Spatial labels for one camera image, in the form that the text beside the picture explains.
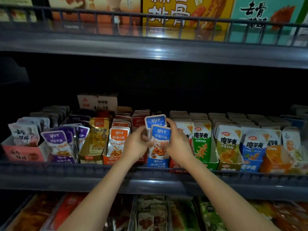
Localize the green orange display carton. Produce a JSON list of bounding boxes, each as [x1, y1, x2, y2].
[[167, 197, 200, 231]]

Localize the white label carton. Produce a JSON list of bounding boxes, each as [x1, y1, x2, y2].
[[291, 2, 308, 47]]

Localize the person's left forearm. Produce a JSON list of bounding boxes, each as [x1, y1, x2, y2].
[[58, 158, 142, 231]]

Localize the orange yellow printed carton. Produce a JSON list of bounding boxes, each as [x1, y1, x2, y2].
[[142, 0, 236, 42]]

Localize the dark orange snack packs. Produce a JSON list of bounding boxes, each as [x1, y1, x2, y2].
[[7, 192, 61, 231]]

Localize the pink white display carton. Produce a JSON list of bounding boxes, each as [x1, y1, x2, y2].
[[1, 105, 70, 163]]

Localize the person's left hand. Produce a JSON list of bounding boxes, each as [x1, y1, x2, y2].
[[120, 125, 155, 165]]

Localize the pile of orange yellow packets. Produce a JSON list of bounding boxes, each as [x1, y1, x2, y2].
[[250, 200, 308, 231]]

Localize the yellow label dark carton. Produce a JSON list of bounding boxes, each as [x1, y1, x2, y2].
[[0, 0, 37, 23]]

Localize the clear plastic tray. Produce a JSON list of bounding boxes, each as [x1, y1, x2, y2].
[[41, 191, 90, 231], [0, 191, 63, 231], [129, 195, 169, 231], [103, 194, 134, 231]]

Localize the row of snack display cartons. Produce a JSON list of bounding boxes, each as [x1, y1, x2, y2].
[[41, 94, 308, 175]]

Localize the green printed carton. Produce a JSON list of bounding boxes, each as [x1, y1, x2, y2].
[[230, 0, 306, 46]]

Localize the handful of white blue-top packets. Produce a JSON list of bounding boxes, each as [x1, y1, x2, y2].
[[144, 114, 171, 160]]

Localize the person's right hand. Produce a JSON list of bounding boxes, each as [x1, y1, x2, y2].
[[164, 118, 195, 167]]

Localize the grey metal store shelf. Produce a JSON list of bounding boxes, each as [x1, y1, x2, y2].
[[0, 4, 308, 231]]

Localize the person's right forearm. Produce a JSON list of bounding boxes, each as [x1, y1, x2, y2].
[[180, 161, 281, 231]]

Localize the pile of red snack packets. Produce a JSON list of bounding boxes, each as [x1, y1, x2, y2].
[[50, 192, 87, 230]]

